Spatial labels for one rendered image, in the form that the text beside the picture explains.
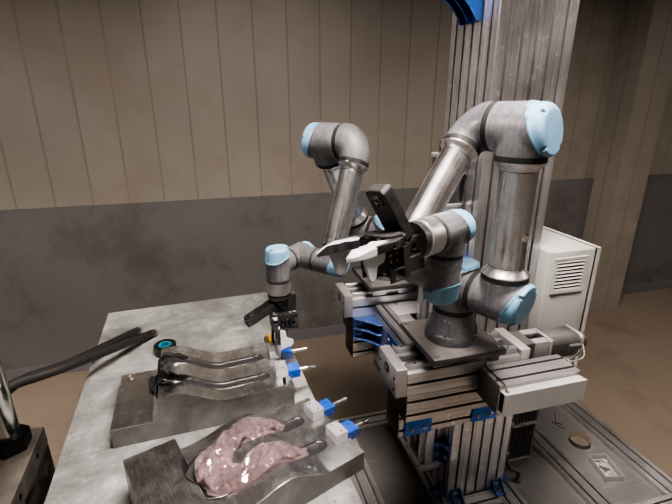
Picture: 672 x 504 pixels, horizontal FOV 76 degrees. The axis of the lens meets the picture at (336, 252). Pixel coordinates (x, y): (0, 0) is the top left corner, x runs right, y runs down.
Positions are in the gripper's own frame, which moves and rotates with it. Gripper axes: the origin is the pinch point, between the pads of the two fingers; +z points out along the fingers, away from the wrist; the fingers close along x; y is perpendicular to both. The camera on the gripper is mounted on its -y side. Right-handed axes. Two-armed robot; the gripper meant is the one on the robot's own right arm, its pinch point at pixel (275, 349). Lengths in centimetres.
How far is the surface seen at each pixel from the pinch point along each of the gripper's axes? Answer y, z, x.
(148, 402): -39.0, 4.9, -8.5
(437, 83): 145, -89, 150
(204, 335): -21.7, 10.9, 36.9
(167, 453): -32.6, -0.1, -36.6
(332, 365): 58, 91, 115
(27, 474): -69, 14, -16
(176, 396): -30.6, -1.7, -17.6
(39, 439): -69, 13, -4
